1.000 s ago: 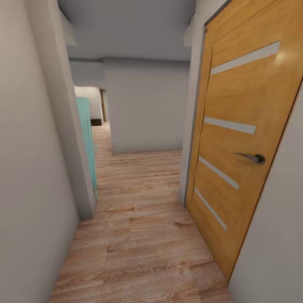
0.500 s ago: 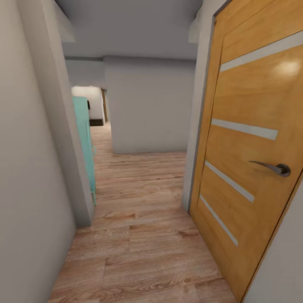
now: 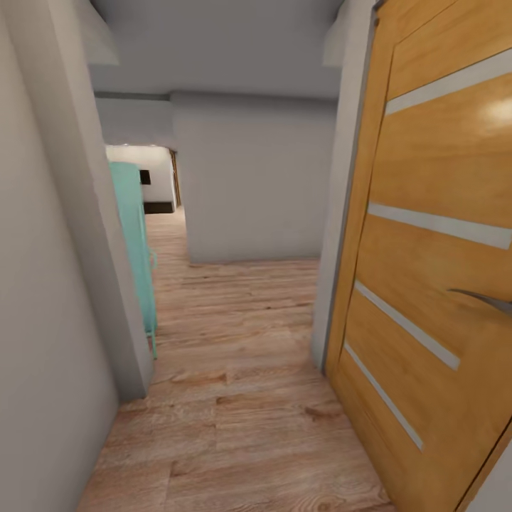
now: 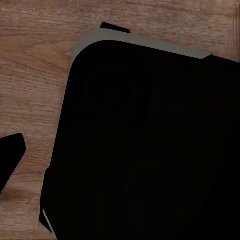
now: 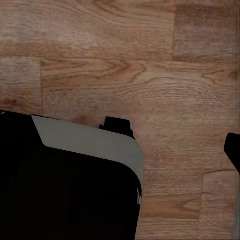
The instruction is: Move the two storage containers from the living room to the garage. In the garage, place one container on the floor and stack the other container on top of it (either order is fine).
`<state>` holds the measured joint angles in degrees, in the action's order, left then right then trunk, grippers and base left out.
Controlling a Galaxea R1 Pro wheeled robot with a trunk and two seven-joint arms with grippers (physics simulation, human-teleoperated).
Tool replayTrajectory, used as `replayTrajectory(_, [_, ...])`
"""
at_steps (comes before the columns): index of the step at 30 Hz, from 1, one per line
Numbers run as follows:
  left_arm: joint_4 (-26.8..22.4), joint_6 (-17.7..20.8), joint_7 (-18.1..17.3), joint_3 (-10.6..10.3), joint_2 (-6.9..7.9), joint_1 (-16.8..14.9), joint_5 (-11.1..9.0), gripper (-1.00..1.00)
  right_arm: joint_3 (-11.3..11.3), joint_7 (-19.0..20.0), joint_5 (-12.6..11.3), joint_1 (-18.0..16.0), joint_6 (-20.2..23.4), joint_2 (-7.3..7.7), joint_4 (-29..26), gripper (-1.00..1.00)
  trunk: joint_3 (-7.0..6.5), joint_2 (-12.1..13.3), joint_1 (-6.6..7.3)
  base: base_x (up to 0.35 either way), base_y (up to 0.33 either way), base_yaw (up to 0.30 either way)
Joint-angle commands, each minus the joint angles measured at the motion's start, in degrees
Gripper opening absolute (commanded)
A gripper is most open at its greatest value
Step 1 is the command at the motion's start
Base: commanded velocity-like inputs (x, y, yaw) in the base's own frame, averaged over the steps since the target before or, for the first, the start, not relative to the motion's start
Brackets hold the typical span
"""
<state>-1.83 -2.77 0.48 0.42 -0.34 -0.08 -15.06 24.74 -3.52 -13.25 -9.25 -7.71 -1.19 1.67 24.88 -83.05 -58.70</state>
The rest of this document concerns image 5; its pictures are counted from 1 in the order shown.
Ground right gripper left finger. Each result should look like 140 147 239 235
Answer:
0 133 26 193

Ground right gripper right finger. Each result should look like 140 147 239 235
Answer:
224 133 240 174

